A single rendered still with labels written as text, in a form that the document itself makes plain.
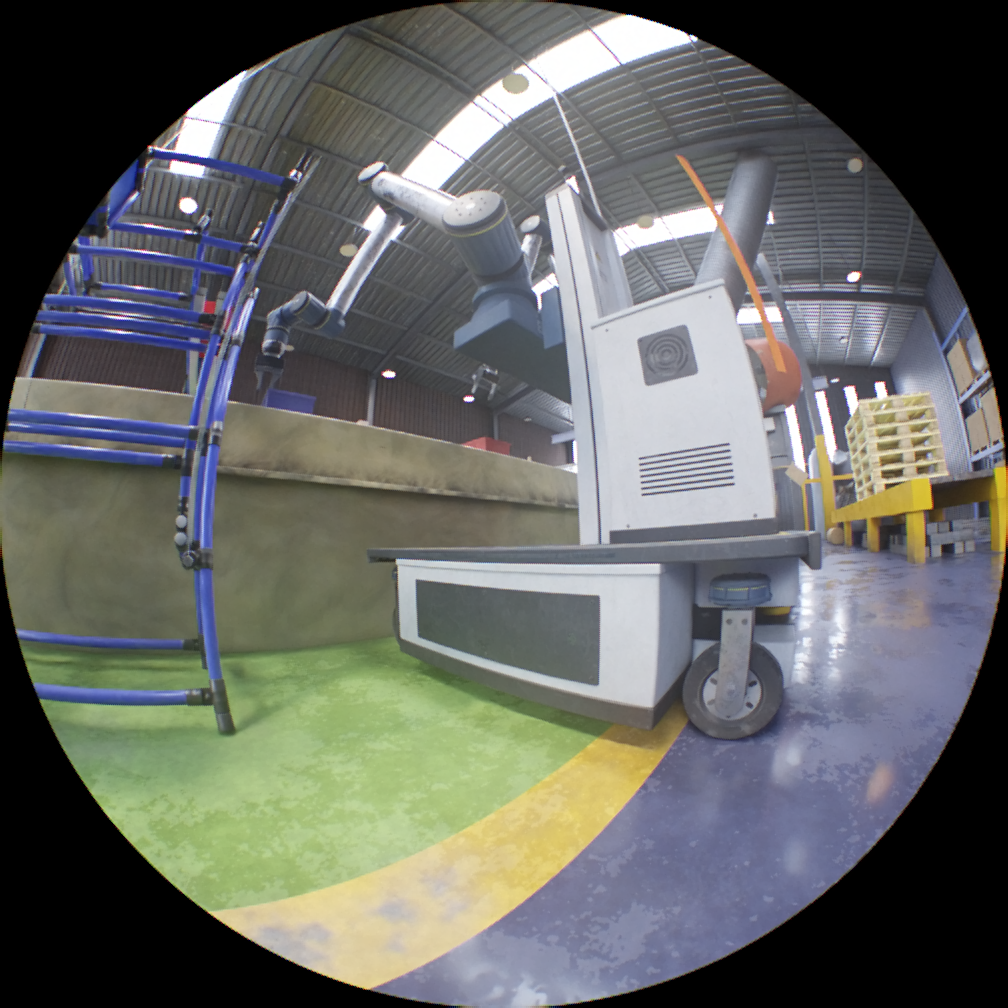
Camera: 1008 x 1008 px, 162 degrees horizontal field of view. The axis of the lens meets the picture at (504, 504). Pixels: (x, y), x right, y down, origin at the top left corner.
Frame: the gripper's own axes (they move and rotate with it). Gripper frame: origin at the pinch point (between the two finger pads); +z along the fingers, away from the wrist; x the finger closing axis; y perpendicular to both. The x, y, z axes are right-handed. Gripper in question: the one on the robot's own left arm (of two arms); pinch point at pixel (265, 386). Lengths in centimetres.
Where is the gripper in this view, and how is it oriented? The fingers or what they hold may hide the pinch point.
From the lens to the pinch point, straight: 159.1
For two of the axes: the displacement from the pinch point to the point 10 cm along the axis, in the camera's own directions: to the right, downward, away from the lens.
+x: -7.0, -0.7, -7.2
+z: 0.2, 9.9, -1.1
